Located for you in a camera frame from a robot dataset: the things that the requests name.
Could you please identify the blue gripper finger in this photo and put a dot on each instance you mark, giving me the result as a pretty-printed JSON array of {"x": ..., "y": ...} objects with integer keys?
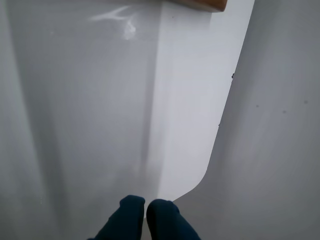
[
  {"x": 127, "y": 217},
  {"x": 165, "y": 220}
]

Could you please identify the brown wooden frame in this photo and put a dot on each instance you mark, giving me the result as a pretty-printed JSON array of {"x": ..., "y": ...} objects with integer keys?
[{"x": 200, "y": 4}]

